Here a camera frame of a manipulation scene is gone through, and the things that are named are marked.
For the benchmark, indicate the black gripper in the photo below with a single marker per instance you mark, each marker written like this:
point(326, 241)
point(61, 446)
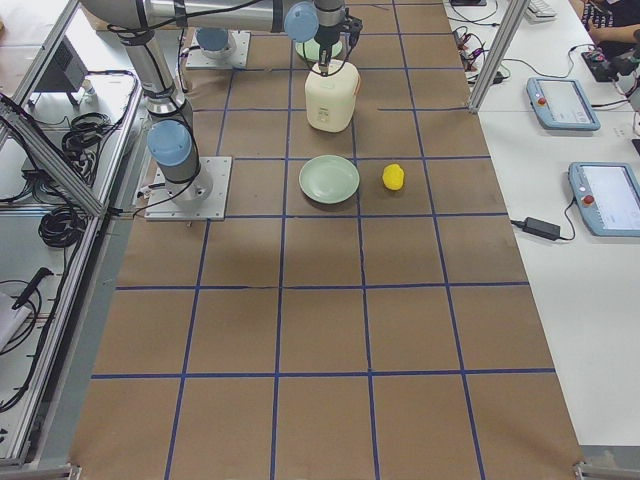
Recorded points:
point(327, 35)

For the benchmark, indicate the white rice cooker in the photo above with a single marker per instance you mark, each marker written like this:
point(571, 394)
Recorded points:
point(330, 101)

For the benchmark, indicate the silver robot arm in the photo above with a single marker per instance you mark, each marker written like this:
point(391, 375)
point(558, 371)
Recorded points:
point(171, 140)
point(215, 43)

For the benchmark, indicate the green plate near arm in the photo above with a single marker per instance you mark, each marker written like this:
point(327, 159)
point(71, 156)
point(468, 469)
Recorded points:
point(310, 49)
point(329, 179)

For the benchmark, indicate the yellow toy potato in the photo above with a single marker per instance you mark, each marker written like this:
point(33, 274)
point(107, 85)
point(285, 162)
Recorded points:
point(393, 177)

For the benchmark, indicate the blue teach pendant far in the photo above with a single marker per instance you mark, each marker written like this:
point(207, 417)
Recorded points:
point(561, 104)

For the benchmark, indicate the blue teach pendant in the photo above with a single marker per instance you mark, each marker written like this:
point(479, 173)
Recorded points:
point(561, 104)
point(607, 195)

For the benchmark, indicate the black power adapter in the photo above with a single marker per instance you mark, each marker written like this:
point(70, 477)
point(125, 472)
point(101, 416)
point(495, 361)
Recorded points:
point(541, 229)

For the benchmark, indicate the brown paper mat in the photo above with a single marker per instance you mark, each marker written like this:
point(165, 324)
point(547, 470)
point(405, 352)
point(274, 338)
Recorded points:
point(389, 336)

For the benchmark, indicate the blue teach pendant near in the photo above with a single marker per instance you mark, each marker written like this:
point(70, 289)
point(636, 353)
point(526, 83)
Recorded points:
point(607, 195)

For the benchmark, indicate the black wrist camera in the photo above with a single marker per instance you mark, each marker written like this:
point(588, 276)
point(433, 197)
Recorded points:
point(352, 27)

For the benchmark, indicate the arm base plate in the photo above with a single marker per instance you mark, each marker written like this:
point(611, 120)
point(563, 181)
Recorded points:
point(238, 60)
point(205, 198)

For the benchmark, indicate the aluminium frame post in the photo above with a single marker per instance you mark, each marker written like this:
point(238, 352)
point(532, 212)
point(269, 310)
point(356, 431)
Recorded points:
point(501, 42)

